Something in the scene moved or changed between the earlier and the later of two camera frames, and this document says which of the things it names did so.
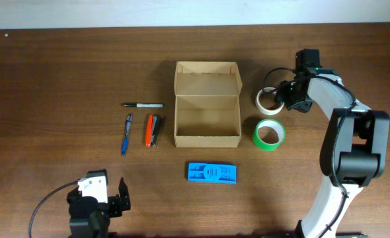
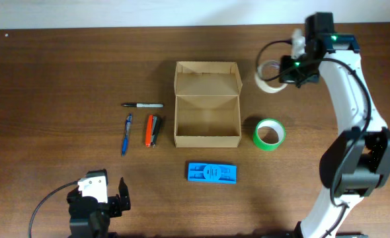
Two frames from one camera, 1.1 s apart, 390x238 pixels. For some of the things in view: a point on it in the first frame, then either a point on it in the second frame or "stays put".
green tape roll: x=269 y=134 stays put
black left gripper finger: x=124 y=194 stays put
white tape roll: x=268 y=112 to x=259 y=81
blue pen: x=127 y=132 stays put
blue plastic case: x=210 y=172 stays put
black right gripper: x=296 y=100 to x=288 y=69
